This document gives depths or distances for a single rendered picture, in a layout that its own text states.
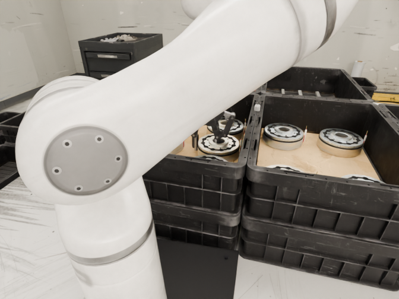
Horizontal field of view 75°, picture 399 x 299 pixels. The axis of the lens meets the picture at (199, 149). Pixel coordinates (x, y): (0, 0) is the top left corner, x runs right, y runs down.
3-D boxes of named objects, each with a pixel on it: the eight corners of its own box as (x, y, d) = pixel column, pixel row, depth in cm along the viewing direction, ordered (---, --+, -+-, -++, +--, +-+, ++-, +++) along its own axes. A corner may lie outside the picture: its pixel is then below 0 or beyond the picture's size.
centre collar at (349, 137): (354, 142, 64) (354, 140, 64) (332, 140, 65) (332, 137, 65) (349, 133, 68) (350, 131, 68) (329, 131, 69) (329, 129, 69)
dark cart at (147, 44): (146, 151, 229) (133, 43, 185) (100, 146, 238) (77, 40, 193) (168, 124, 280) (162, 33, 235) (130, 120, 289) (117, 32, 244)
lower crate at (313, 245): (402, 299, 47) (431, 254, 41) (235, 261, 53) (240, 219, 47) (350, 174, 80) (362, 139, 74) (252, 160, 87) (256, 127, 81)
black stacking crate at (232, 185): (238, 222, 48) (244, 171, 42) (97, 195, 54) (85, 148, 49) (255, 130, 81) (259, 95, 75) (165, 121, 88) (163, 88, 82)
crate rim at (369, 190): (459, 213, 36) (468, 200, 35) (244, 181, 43) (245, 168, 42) (372, 111, 70) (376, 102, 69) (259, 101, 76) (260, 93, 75)
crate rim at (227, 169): (244, 181, 43) (245, 168, 42) (86, 156, 50) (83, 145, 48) (259, 101, 76) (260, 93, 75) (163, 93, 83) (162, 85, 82)
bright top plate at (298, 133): (303, 143, 64) (303, 142, 64) (262, 137, 67) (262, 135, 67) (303, 127, 72) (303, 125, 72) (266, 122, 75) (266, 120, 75)
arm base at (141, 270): (149, 371, 31) (123, 276, 23) (86, 344, 34) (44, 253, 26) (180, 299, 39) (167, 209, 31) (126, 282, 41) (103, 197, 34)
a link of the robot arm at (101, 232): (13, 79, 23) (67, 223, 31) (-14, 107, 16) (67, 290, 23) (118, 66, 26) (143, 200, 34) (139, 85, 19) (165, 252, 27)
